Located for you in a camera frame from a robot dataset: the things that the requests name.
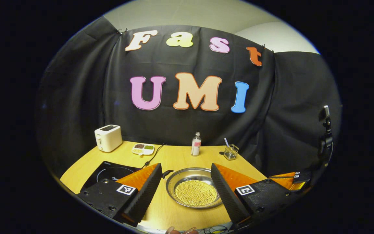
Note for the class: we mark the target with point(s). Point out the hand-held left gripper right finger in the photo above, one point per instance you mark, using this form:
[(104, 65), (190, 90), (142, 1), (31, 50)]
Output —
[(227, 195)]

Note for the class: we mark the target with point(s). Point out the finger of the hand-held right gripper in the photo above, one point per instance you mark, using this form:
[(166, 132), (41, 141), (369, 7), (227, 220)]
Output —
[(292, 184), (303, 175)]

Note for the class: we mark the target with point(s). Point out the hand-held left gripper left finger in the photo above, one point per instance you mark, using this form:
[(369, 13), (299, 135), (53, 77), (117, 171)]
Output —
[(146, 191)]

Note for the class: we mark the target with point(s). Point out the pile of yellow soybeans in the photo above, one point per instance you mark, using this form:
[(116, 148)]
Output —
[(195, 192)]

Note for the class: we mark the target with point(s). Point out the black induction cooktop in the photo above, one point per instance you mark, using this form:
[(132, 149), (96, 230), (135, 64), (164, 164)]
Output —
[(109, 172)]

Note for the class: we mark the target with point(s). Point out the stainless steel pot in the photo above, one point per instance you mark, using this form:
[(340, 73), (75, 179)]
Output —
[(187, 174)]

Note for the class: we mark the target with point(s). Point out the black tripod stand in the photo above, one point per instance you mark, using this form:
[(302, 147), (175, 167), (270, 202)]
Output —
[(326, 143)]

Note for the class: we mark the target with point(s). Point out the white divided bean dish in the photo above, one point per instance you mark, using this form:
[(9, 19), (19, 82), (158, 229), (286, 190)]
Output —
[(143, 149)]

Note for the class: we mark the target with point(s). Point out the pale straw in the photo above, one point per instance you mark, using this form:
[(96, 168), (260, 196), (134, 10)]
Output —
[(227, 143)]

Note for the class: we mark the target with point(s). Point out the clear bottle pink label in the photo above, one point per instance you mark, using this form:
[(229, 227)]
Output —
[(195, 145)]

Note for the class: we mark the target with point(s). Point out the white toaster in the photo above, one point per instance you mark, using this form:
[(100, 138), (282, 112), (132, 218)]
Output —
[(109, 139)]

